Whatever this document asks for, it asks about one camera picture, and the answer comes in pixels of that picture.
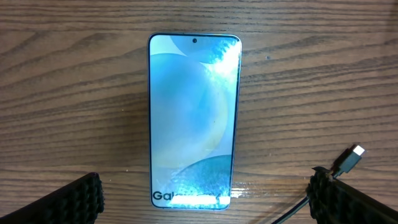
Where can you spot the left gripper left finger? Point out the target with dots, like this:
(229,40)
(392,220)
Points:
(79,202)

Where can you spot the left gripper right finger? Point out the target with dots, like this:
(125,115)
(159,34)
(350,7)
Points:
(332,201)

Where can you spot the blue Samsung Galaxy smartphone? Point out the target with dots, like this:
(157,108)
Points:
(193,92)

